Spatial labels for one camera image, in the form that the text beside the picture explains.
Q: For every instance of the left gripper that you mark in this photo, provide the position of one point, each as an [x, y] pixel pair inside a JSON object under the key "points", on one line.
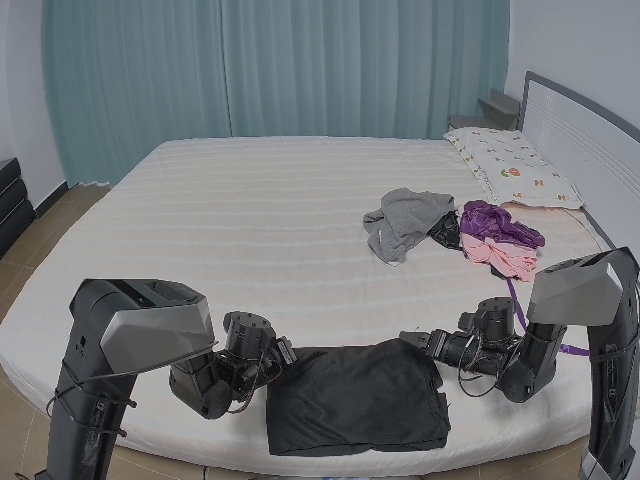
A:
{"points": [[274, 360]]}

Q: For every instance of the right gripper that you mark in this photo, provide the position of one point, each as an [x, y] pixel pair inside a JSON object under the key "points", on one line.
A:
{"points": [[450, 348]]}

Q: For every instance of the black T-shirt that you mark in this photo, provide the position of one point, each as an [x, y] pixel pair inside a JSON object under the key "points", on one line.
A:
{"points": [[350, 403]]}

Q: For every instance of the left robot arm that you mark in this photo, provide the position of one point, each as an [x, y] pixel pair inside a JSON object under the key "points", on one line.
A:
{"points": [[100, 368]]}

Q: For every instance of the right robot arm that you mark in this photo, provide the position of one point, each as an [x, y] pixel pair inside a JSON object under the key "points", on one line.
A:
{"points": [[610, 368]]}

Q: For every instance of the bed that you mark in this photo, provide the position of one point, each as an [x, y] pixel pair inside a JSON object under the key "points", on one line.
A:
{"points": [[250, 218]]}

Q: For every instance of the dark olive garment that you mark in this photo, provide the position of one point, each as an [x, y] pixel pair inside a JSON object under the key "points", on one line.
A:
{"points": [[496, 271]]}

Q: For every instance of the pink garment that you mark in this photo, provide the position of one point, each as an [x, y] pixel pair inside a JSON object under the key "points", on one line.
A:
{"points": [[495, 258]]}

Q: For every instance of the black patterned garment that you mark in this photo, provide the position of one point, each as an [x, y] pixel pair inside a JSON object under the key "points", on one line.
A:
{"points": [[446, 230]]}

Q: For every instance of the purple garment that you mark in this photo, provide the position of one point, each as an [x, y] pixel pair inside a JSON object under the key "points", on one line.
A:
{"points": [[490, 220]]}

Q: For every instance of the grey garment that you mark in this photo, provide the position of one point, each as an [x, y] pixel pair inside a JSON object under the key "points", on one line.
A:
{"points": [[405, 218]]}

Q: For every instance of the white printed pillow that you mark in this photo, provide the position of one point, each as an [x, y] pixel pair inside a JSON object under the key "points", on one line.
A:
{"points": [[515, 165]]}

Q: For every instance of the grey bedside table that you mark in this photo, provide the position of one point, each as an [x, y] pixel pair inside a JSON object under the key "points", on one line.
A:
{"points": [[495, 105]]}

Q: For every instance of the black chest of drawers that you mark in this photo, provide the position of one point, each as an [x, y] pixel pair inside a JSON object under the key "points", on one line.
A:
{"points": [[12, 203]]}

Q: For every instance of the blue-green curtain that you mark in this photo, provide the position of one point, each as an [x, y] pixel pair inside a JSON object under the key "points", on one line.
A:
{"points": [[365, 48], [135, 68]]}

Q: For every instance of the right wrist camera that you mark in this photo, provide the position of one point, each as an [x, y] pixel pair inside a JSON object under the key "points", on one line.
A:
{"points": [[467, 322]]}

